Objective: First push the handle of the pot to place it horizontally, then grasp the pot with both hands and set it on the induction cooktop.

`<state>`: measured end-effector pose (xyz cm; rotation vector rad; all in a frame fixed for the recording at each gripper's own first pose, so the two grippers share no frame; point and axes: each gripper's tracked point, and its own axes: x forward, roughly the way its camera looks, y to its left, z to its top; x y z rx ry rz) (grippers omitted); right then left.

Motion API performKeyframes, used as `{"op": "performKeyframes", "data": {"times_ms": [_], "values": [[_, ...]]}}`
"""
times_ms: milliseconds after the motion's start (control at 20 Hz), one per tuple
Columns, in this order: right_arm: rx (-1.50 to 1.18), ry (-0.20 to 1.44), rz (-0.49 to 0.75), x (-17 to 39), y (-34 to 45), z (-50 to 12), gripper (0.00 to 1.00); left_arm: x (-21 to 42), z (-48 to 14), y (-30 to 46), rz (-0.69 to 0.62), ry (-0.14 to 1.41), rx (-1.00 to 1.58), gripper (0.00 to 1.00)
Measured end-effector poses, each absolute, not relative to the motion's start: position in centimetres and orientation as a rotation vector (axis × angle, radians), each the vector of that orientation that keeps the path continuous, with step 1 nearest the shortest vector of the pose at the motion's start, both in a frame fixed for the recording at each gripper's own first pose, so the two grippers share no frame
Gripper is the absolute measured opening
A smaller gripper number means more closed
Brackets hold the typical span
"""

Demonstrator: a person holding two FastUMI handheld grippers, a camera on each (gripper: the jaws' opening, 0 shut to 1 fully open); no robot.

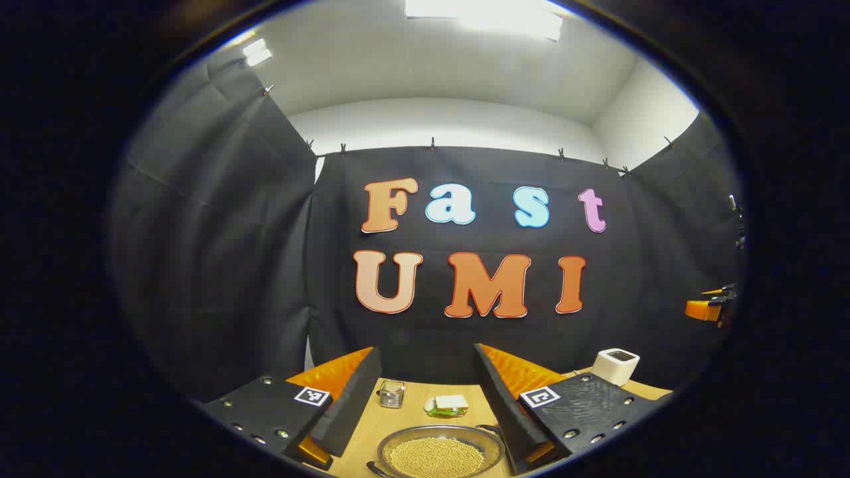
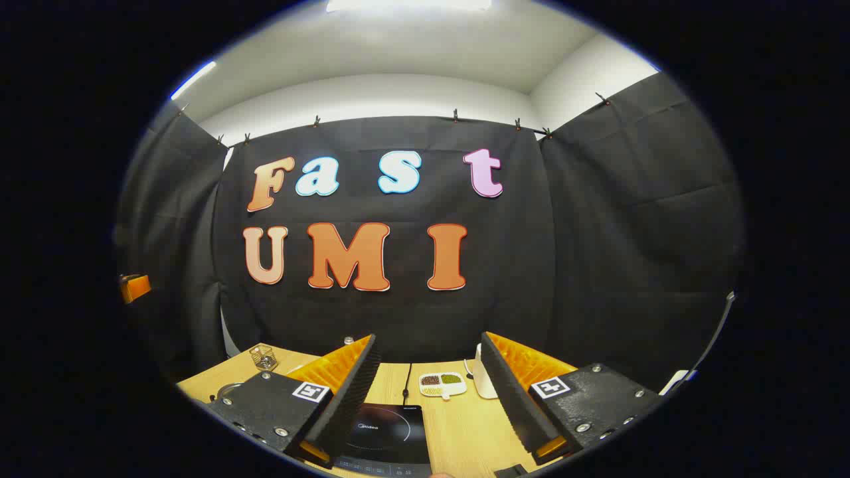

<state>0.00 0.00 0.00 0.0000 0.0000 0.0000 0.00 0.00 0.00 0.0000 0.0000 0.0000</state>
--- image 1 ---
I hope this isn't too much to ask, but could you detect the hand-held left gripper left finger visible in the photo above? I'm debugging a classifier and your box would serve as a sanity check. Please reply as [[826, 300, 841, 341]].
[[193, 347, 384, 472]]

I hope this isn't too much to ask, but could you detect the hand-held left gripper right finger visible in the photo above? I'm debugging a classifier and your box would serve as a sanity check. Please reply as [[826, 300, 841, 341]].
[[473, 343, 673, 476]]

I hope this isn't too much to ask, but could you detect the steel pot with black handle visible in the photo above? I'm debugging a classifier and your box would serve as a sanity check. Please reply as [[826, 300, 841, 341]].
[[365, 425, 507, 478]]

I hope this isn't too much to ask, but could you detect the pile of yellow soybeans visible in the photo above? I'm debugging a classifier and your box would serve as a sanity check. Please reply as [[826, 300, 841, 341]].
[[388, 437, 485, 478]]

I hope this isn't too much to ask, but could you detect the small white plate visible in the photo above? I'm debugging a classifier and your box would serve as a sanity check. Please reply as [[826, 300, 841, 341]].
[[424, 396, 469, 419]]

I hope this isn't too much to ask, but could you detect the white box appliance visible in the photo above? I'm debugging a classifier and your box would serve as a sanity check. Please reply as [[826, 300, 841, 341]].
[[591, 349, 641, 387]]

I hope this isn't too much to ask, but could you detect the ceiling light panel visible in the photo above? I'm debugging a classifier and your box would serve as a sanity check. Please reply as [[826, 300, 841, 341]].
[[242, 38, 274, 67]]

